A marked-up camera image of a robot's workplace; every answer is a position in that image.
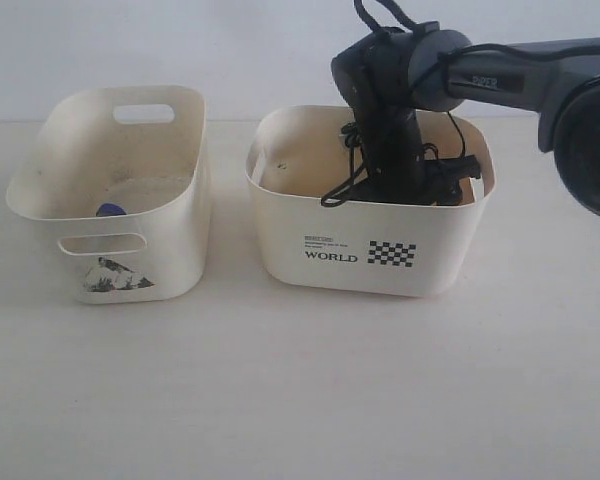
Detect cream plastic bin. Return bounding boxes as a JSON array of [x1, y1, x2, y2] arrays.
[[6, 85, 212, 304]]

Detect cream WORLD bin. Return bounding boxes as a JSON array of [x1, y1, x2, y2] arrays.
[[245, 105, 496, 297]]

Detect blue cap bottle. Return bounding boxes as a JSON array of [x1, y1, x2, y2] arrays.
[[95, 202, 127, 218]]

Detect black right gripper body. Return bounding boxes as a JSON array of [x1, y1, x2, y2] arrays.
[[324, 107, 481, 206]]

